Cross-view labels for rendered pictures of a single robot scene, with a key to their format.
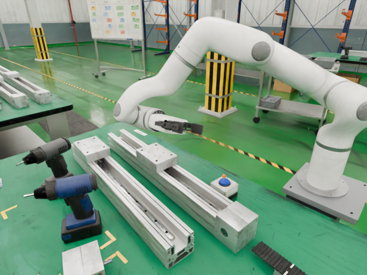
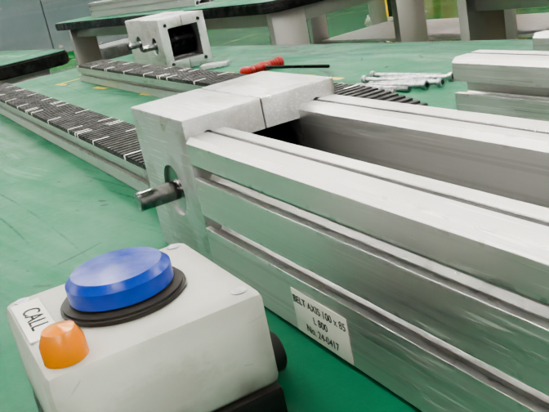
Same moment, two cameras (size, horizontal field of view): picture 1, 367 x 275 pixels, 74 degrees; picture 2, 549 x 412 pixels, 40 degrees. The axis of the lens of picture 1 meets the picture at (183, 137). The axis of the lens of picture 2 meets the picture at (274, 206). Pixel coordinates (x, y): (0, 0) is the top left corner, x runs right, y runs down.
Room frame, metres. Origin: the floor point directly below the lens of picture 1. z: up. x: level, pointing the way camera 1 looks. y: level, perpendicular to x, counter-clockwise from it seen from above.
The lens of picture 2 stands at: (1.03, -0.03, 0.95)
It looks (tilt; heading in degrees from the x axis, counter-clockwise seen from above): 18 degrees down; 195
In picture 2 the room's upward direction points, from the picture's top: 11 degrees counter-clockwise
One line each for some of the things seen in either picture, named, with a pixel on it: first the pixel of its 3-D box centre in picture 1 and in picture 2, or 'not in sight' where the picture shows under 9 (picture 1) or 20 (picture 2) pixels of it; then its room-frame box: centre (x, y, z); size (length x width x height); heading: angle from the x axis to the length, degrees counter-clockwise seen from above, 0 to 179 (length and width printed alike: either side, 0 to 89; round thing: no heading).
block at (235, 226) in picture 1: (238, 224); (225, 170); (0.59, -0.18, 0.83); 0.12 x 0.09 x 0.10; 130
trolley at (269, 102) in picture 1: (291, 89); not in sight; (3.43, -1.54, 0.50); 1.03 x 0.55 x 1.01; 58
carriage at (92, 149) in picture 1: (92, 151); not in sight; (0.99, 0.42, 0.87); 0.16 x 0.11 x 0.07; 40
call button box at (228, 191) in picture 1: (222, 190); (162, 353); (0.79, -0.16, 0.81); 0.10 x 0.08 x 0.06; 130
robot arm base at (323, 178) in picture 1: (326, 164); not in sight; (0.84, -0.57, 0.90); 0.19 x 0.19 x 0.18
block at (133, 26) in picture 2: not in sight; (153, 41); (-0.43, -0.60, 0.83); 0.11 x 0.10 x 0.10; 131
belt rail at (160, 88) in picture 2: not in sight; (172, 84); (-0.03, -0.43, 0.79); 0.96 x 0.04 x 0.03; 40
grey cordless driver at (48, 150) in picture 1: (48, 171); not in sight; (0.81, 0.53, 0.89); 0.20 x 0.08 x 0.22; 148
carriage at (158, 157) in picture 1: (156, 159); not in sight; (0.92, 0.12, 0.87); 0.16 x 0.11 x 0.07; 40
